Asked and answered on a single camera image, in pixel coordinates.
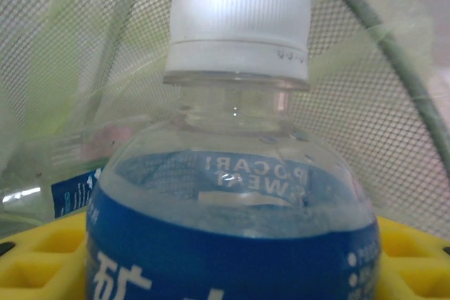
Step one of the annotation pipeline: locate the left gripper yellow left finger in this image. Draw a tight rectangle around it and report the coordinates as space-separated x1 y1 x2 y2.
0 214 92 300

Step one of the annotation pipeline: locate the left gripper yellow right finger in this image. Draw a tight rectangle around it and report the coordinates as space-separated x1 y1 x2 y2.
374 215 450 300

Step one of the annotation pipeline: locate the crushed blue label bottle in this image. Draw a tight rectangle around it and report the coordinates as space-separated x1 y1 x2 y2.
0 168 103 223

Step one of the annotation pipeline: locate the blue label bottle white cap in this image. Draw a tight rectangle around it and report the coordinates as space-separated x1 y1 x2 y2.
86 0 383 300

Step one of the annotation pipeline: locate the grey mesh waste bin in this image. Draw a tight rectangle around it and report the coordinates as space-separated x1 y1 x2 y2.
0 0 450 244

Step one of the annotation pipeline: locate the pale green bin liner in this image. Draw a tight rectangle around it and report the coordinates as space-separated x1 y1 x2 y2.
0 0 437 241

